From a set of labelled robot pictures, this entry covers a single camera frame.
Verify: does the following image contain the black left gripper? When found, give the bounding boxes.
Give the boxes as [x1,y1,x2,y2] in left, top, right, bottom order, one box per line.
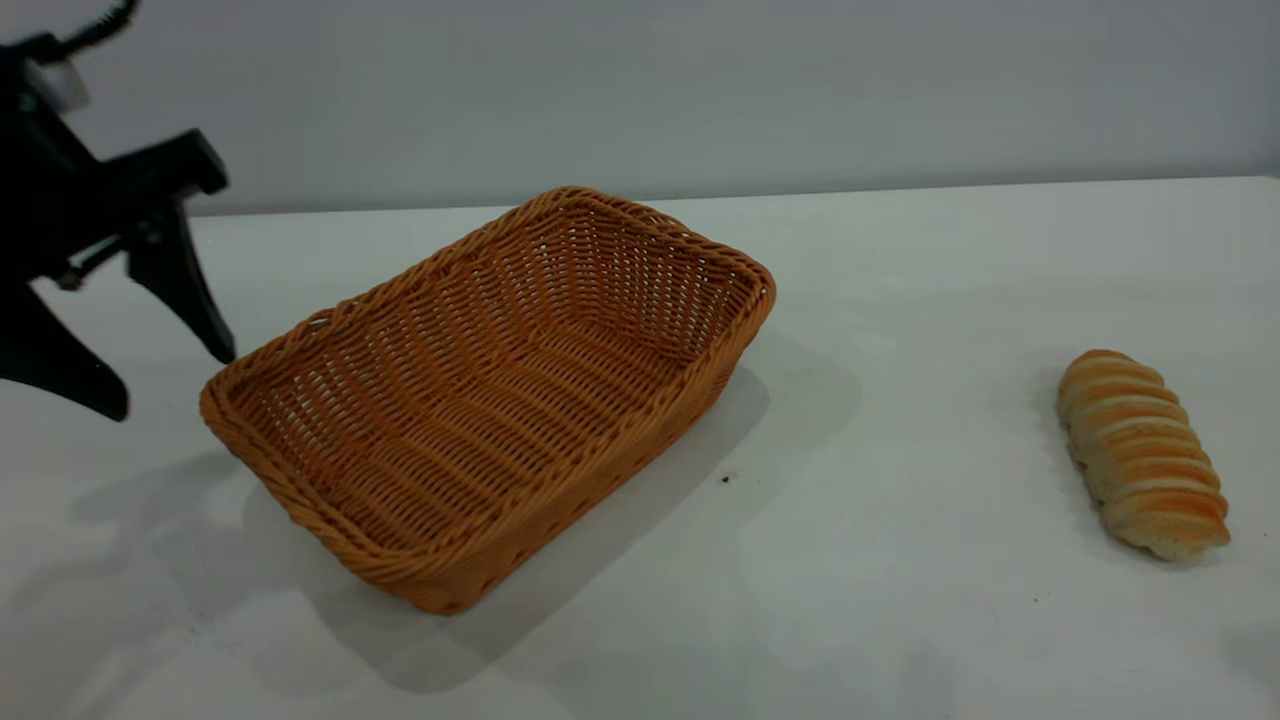
[0,35,238,422]

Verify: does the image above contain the orange woven wicker basket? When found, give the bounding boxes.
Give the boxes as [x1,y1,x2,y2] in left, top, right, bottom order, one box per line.
[199,186,777,616]

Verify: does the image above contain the striped long bread roll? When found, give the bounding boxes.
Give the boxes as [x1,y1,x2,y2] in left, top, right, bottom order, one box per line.
[1057,349,1232,562]

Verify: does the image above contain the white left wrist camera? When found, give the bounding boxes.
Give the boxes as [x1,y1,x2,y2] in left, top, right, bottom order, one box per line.
[42,60,93,111]

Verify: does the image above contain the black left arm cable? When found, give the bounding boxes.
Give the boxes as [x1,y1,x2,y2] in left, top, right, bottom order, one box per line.
[38,0,142,59]

